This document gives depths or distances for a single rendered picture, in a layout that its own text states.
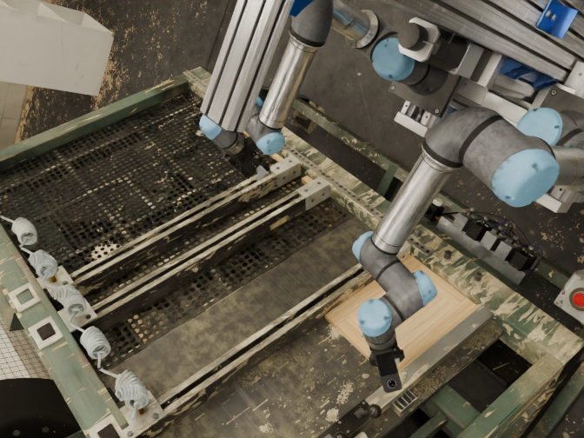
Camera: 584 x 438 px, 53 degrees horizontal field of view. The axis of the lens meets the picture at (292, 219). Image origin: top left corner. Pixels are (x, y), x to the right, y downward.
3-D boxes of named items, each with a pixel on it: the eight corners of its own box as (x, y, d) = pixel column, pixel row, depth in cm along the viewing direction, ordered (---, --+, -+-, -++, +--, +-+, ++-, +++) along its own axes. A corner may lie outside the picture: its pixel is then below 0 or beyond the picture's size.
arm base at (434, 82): (420, 41, 191) (403, 34, 184) (457, 57, 182) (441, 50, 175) (400, 84, 197) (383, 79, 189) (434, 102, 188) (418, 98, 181)
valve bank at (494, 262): (565, 255, 206) (540, 258, 188) (543, 287, 211) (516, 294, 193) (454, 183, 234) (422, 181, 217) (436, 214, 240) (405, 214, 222)
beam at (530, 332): (578, 361, 187) (588, 342, 179) (555, 383, 182) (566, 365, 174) (202, 83, 313) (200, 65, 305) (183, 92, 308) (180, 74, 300)
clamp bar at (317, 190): (333, 199, 236) (333, 152, 219) (51, 368, 186) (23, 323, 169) (316, 187, 242) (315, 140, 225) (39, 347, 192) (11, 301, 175)
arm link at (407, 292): (408, 252, 136) (370, 280, 135) (441, 288, 131) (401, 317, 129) (409, 265, 143) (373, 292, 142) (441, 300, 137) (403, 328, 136)
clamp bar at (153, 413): (413, 261, 211) (421, 213, 194) (113, 474, 161) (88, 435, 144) (393, 245, 217) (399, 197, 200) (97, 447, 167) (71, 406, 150)
